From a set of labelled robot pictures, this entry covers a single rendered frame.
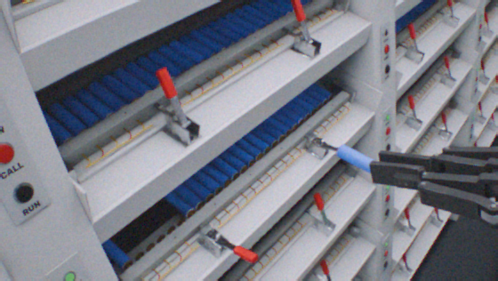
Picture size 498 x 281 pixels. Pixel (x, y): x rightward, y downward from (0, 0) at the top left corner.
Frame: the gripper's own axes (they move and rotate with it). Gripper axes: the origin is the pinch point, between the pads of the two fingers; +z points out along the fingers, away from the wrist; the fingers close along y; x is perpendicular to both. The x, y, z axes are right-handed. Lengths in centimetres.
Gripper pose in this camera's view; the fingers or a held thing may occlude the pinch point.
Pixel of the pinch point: (401, 169)
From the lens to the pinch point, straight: 59.2
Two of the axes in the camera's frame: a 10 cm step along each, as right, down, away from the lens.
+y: -6.3, 5.0, -6.0
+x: 2.9, 8.6, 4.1
